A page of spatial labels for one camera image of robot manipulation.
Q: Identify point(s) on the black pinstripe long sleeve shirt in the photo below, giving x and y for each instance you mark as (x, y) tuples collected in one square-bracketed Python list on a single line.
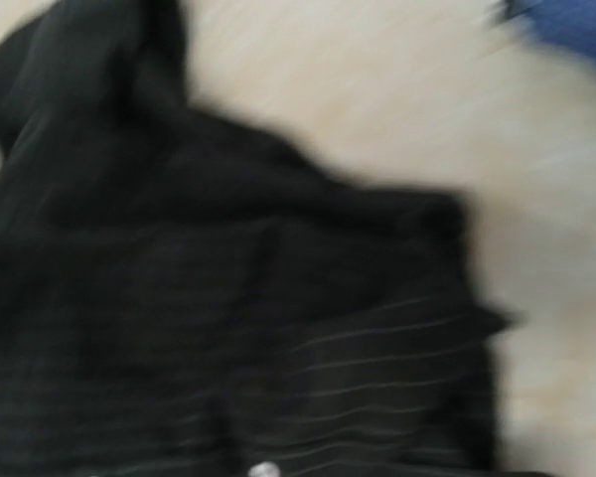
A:
[(182, 295)]

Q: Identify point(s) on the blue checked shirt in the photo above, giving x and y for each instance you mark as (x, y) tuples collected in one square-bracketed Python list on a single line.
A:
[(568, 24)]

